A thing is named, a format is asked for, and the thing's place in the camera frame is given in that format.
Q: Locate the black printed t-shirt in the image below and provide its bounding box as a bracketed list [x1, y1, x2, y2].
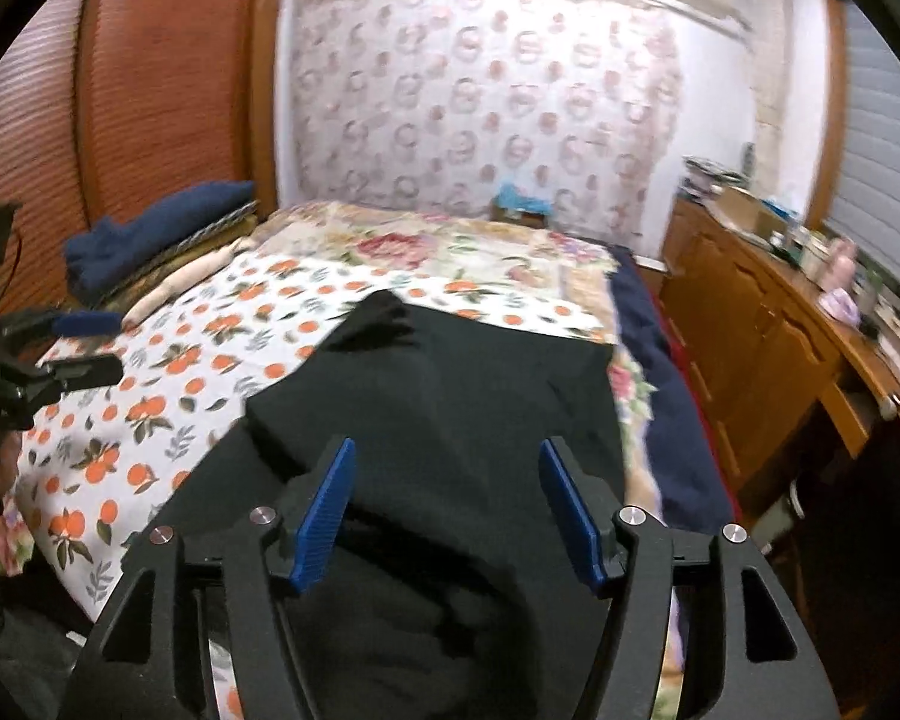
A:
[159, 291, 624, 718]

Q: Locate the orange print white sheet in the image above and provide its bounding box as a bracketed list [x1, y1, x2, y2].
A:
[6, 254, 580, 624]

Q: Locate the navy blue bed cover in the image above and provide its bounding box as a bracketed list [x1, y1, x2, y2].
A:
[608, 245, 735, 535]

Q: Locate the folded navy blue cloth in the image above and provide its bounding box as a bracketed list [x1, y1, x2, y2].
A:
[64, 182, 255, 304]

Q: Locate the floral beige bed blanket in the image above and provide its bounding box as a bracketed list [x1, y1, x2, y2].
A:
[251, 202, 663, 517]

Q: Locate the long wooden sideboard cabinet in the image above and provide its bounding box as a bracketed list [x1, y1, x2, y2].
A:
[660, 200, 900, 518]

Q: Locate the box with blue cloth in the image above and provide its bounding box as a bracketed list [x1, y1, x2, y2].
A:
[491, 184, 551, 229]

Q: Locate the pink tissue pack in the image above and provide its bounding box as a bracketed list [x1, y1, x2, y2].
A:
[818, 288, 860, 328]

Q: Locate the cardboard box on cabinet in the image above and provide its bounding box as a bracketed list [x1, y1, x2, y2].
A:
[710, 185, 787, 241]

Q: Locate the wooden louvered wardrobe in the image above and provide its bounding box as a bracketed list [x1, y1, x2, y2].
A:
[0, 0, 279, 310]

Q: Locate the pink thermos jug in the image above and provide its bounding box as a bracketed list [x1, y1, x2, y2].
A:
[818, 238, 857, 293]

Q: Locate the grey window roller blind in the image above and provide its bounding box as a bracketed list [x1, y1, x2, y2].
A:
[827, 0, 900, 284]

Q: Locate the circle pattern lace curtain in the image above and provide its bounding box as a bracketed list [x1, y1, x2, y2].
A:
[289, 0, 683, 245]

